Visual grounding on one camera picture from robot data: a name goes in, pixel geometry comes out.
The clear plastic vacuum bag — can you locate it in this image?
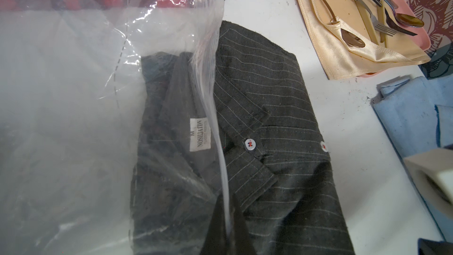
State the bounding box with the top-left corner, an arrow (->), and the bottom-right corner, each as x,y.
1,0 -> 226,255

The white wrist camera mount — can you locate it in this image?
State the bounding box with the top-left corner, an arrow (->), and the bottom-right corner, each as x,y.
403,148 -> 453,219

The iridescent spoon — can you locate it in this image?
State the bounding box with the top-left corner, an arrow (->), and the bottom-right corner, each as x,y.
384,0 -> 424,29

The dark grey striped shirt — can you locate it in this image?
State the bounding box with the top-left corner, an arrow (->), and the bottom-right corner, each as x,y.
130,21 -> 354,255

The beige cloth napkin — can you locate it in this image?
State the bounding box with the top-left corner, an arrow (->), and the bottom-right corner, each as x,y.
297,0 -> 419,80

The folded blue cloth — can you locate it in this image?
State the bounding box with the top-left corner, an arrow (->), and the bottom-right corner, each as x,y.
373,76 -> 453,242

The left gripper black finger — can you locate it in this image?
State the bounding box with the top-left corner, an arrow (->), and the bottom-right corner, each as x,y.
200,194 -> 257,255

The gold spoon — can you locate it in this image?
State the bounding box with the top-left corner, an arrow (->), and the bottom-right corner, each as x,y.
300,0 -> 366,49

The dark dinner knife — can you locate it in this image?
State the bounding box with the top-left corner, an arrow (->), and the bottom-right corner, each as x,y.
382,4 -> 417,36

